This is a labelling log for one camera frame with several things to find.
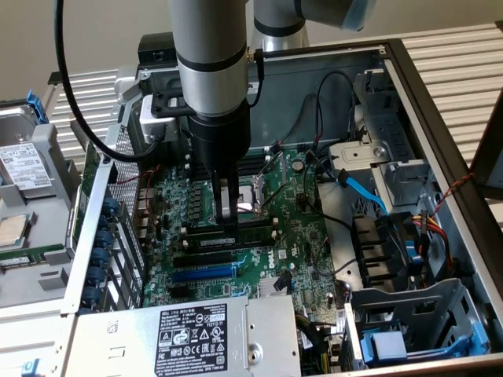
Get CPU socket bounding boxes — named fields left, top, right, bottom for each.
left=210, top=178, right=272, bottom=221

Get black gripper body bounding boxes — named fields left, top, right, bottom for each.
left=187, top=100, right=252, bottom=173

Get blue plastic disk rail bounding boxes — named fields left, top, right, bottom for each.
left=26, top=90, right=50, bottom=126

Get silver power supply black label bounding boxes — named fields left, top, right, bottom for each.
left=72, top=294, right=303, bottom=377

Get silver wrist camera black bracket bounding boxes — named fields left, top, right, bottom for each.
left=139, top=92, right=196, bottom=145

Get black plug with thin cable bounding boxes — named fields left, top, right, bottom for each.
left=245, top=49, right=265, bottom=107

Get black looping wire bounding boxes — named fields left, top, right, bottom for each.
left=315, top=70, right=357, bottom=153

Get tall silver drive bay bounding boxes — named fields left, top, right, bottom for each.
left=352, top=68, right=420, bottom=166

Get thin red wire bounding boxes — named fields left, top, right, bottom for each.
left=116, top=163, right=162, bottom=185

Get black box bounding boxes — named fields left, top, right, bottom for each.
left=138, top=33, right=180, bottom=71

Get red black twisted wire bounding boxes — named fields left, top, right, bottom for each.
left=430, top=172, right=476, bottom=221

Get blue plastic latch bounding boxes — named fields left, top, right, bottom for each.
left=404, top=238, right=424, bottom=273

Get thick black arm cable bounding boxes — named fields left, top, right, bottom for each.
left=53, top=0, right=162, bottom=162

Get yellow red power wires connector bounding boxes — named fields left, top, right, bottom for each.
left=408, top=210, right=455, bottom=272

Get silver drive bay bracket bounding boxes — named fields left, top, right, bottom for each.
left=328, top=139, right=394, bottom=178

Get green Dell motherboard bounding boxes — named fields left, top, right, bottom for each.
left=140, top=145, right=349, bottom=315

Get blue SATA wire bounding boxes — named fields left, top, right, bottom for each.
left=336, top=168, right=390, bottom=216

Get silver socket cover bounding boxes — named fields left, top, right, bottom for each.
left=253, top=151, right=286, bottom=205

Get open grey PC case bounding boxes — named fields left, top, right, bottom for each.
left=61, top=37, right=503, bottom=377

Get blue expansion slot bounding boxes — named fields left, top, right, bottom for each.
left=171, top=265, right=237, bottom=284

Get green RAM stick white label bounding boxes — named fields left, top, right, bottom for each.
left=0, top=243, right=67, bottom=269
left=184, top=226, right=275, bottom=249

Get grey parts rack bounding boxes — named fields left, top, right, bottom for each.
left=0, top=100, right=84, bottom=311

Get power supply wire bundle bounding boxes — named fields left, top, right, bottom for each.
left=294, top=312, right=347, bottom=377

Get blue disk caddy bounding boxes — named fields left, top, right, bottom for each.
left=359, top=313, right=491, bottom=369

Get silver CPU chip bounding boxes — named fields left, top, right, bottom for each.
left=0, top=214, right=31, bottom=248

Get long black expansion slot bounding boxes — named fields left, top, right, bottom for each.
left=172, top=250, right=233, bottom=269

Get silver chipset heatsink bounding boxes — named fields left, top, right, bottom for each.
left=257, top=274, right=294, bottom=299

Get dark framed panel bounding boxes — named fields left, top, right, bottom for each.
left=469, top=88, right=503, bottom=201

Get thick black wire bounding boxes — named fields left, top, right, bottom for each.
left=302, top=155, right=354, bottom=232

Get grey disk bay cage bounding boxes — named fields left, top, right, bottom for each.
left=345, top=276, right=492, bottom=372

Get black plastic fan shroud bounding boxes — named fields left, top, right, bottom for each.
left=351, top=211, right=413, bottom=292

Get thin metal locking lever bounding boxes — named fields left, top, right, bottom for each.
left=259, top=182, right=290, bottom=209

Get silver corner bracket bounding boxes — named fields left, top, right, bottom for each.
left=113, top=64, right=142, bottom=115

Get black RAM slot white latches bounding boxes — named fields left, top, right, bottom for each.
left=237, top=216, right=281, bottom=232
left=184, top=162, right=271, bottom=176
left=185, top=152, right=272, bottom=165

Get small blue clip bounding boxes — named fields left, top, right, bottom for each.
left=21, top=357, right=42, bottom=377

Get green graphics card silver bracket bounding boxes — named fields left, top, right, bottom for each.
left=64, top=112, right=102, bottom=258

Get hard disk white label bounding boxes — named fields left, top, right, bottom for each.
left=0, top=104, right=56, bottom=199

